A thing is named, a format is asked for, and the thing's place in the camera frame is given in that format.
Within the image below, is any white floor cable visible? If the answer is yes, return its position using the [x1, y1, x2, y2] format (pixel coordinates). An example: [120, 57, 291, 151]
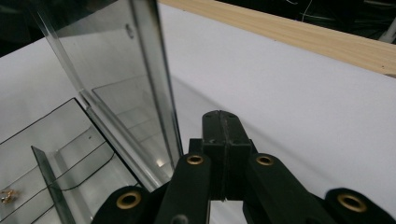
[285, 0, 315, 23]

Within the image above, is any clear plastic compartment box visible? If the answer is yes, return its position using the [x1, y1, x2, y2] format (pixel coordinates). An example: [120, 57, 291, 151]
[0, 0, 185, 224]

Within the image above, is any small gold jewellery piece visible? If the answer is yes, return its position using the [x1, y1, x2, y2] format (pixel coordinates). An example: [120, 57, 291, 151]
[0, 189, 17, 205]

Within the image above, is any grey metal stand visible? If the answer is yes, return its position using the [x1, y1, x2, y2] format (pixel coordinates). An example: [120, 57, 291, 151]
[377, 23, 396, 45]

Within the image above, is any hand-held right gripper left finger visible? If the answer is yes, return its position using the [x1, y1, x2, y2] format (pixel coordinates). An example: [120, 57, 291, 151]
[188, 109, 226, 201]

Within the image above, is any wooden table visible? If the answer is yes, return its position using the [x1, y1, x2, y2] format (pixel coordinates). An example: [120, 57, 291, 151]
[158, 0, 396, 78]

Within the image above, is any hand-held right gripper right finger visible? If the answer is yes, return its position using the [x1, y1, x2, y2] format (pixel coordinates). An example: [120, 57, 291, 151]
[219, 110, 259, 201]

